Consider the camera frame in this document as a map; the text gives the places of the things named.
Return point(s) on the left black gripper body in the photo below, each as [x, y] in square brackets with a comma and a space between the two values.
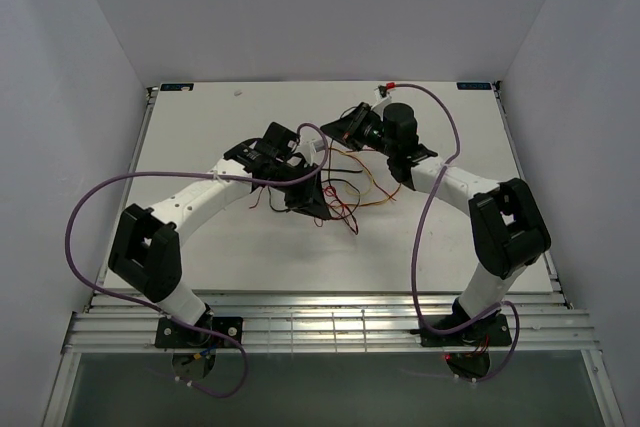
[284, 170]

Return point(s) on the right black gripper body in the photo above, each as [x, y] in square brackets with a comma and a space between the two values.
[373, 137]

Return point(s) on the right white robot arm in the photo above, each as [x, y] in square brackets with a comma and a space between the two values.
[508, 230]

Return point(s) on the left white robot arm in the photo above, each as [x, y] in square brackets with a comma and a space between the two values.
[146, 250]

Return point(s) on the right blue logo sticker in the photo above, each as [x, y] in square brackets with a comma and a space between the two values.
[474, 86]

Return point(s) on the blue logo sticker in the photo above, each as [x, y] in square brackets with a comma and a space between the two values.
[474, 86]
[176, 87]

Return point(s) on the left blue logo sticker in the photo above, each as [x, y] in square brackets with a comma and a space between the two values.
[176, 87]

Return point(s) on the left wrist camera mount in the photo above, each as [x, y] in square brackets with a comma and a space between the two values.
[311, 150]

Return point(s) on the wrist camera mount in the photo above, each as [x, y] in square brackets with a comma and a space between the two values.
[311, 150]
[382, 97]

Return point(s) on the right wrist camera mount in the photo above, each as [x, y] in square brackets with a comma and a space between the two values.
[382, 97]

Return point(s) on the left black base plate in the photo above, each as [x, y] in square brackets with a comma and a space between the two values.
[171, 335]

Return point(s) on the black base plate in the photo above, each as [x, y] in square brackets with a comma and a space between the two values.
[493, 329]
[171, 335]

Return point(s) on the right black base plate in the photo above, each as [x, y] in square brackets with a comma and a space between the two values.
[493, 329]

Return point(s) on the aluminium rail frame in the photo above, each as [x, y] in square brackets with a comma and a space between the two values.
[340, 324]

